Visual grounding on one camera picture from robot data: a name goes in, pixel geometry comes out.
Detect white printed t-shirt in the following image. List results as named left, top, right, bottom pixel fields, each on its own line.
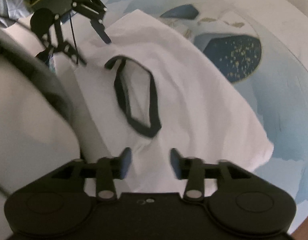
left=36, top=8, right=274, bottom=196

